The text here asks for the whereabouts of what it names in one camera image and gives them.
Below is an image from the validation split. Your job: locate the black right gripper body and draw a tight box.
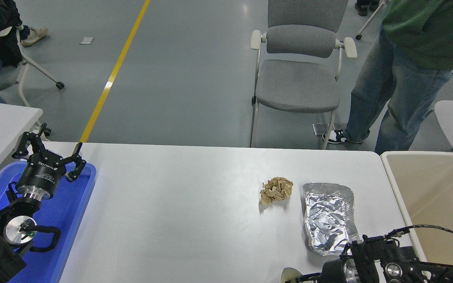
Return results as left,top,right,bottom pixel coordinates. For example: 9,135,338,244
320,259,348,283

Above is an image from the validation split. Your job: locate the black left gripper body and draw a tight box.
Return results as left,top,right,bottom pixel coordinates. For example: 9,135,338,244
16,154,67,193

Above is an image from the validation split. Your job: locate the pale paper cup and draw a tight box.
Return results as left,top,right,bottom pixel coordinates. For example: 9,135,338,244
281,267,301,283

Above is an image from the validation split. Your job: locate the silver foil tray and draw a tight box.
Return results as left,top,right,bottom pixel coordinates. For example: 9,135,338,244
302,182,361,257

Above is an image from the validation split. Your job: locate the tan paper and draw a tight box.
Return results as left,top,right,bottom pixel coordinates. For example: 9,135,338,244
260,177,294,206

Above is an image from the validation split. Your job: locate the blue plastic tray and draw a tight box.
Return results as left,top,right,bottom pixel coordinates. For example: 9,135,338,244
0,160,97,283

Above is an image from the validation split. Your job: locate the white-framed wheeled chair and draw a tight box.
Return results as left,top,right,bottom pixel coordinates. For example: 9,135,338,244
0,27,65,141

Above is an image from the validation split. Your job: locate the person with light shoes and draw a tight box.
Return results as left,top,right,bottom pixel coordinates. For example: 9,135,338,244
19,27,49,48

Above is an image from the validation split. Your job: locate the large pale bin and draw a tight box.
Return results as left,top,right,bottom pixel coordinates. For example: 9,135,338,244
380,151,453,283

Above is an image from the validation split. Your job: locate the grey padded armchair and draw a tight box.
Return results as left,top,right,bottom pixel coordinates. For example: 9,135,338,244
249,0,358,149

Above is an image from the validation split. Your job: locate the standing person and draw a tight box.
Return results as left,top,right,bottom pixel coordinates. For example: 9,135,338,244
323,0,453,154

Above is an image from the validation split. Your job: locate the white-legged wheeled chair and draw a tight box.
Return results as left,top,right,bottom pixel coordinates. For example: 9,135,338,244
355,0,388,40

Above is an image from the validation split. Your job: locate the person with dark shoes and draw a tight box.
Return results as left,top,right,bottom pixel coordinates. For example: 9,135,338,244
354,0,380,16

